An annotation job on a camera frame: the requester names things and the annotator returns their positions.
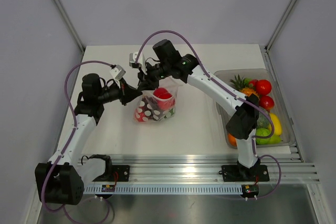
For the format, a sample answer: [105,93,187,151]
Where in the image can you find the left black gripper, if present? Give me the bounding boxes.
[97,78,142,106]

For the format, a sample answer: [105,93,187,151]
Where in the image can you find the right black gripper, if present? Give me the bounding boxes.
[138,61,171,92]

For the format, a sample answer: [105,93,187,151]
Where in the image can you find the clear dotted zip bag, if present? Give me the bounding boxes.
[133,78,182,123]

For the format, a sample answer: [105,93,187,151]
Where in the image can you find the small red tomato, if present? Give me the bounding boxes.
[157,97,175,111]

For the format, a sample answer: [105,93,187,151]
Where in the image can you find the green bell pepper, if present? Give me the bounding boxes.
[164,108,175,119]

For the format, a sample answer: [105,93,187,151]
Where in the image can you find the dark grape bunch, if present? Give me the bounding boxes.
[142,97,161,111]

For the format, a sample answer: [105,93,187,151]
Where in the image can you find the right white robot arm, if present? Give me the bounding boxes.
[129,39,260,181]

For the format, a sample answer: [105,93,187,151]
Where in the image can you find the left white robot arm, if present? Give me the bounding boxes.
[35,73,142,205]

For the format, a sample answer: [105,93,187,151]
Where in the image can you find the orange spiky fruit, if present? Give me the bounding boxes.
[229,74,260,99]

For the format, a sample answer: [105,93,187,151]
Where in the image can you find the lime green fruit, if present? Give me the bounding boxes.
[256,128,271,145]

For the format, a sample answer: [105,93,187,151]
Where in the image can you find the yellow lemon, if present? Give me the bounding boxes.
[270,113,282,136]

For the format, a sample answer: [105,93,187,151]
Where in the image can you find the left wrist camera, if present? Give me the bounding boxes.
[110,65,125,81]

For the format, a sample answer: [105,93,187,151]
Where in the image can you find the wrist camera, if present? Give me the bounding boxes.
[110,65,125,81]
[129,52,146,72]

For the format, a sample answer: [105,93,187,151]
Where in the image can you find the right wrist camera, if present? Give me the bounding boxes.
[129,52,146,72]

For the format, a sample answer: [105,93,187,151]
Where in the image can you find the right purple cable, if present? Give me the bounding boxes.
[133,30,282,200]

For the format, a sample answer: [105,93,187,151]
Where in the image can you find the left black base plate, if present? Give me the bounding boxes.
[93,165,130,183]

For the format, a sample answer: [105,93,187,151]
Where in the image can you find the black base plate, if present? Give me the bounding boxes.
[218,164,270,182]
[93,165,130,183]

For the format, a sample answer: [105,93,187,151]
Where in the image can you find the white slotted cable duct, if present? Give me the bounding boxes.
[83,184,243,195]

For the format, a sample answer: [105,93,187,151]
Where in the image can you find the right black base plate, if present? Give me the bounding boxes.
[218,164,270,182]

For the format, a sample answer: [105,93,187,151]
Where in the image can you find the left aluminium frame post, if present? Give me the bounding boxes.
[52,0,86,55]

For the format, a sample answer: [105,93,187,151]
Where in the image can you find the aluminium frame post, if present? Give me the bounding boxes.
[265,0,299,53]
[52,0,86,55]

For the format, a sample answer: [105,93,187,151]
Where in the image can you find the aluminium mounting rail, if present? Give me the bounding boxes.
[35,155,320,184]

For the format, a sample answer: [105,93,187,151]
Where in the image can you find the right aluminium frame post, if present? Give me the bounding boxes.
[265,0,299,53]

